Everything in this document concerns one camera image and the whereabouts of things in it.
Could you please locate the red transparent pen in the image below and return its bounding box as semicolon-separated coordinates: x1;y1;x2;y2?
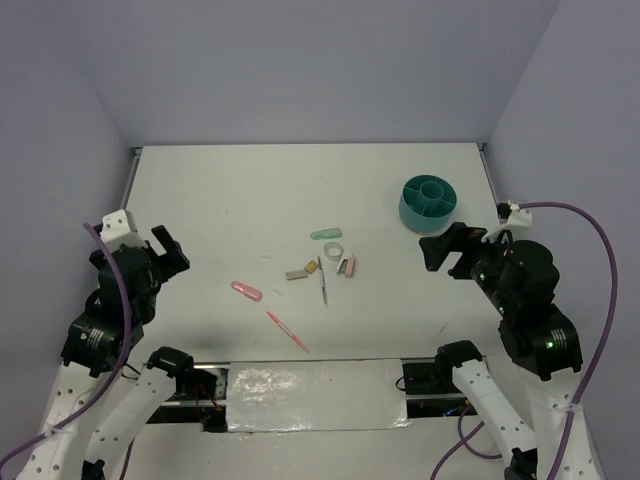
266;311;310;354

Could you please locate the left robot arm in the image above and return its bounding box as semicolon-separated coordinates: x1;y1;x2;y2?
1;210;196;479

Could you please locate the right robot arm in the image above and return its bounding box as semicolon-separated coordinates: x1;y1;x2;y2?
419;222;602;479

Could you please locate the grey slim pen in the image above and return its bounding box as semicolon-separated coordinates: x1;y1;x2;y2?
317;256;329;308

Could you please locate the grey eraser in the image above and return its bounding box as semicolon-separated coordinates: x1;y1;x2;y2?
285;269;308;281

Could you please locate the teal round organizer container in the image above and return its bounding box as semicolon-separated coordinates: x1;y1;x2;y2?
398;175;457;234

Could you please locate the clear tape roll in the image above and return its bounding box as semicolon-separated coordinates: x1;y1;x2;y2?
324;242;344;262

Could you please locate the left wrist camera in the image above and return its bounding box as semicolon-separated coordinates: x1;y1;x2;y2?
100;209;139;252

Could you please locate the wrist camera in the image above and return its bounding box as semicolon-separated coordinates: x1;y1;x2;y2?
100;209;139;252
482;201;532;242

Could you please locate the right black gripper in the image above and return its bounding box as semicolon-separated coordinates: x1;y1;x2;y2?
418;217;516;310

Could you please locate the pink correction tape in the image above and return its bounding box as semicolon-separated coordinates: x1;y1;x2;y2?
231;281;263;302

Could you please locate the silver foil tape sheet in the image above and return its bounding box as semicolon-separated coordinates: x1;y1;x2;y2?
226;359;410;433

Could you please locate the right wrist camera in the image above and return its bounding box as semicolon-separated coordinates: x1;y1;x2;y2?
482;201;532;242

